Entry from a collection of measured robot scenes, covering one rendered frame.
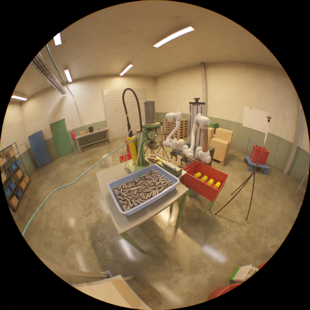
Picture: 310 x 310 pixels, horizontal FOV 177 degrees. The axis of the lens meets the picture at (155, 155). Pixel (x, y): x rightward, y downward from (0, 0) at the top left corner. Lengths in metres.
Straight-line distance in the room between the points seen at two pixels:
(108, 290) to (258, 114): 5.62
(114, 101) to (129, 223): 6.34
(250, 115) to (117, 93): 7.08
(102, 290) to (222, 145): 3.61
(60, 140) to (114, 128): 3.51
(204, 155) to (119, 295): 1.90
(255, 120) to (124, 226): 5.14
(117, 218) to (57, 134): 6.20
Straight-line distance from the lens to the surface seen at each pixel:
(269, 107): 5.16
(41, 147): 6.74
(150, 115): 1.10
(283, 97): 5.45
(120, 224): 0.81
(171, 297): 1.75
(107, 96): 6.54
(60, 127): 6.57
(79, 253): 2.10
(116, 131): 6.63
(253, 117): 5.04
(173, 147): 1.84
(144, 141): 1.15
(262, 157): 4.05
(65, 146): 6.67
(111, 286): 0.97
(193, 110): 2.05
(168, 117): 1.97
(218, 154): 3.39
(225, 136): 3.57
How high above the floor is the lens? 1.66
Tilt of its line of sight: 27 degrees down
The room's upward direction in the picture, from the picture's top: 3 degrees counter-clockwise
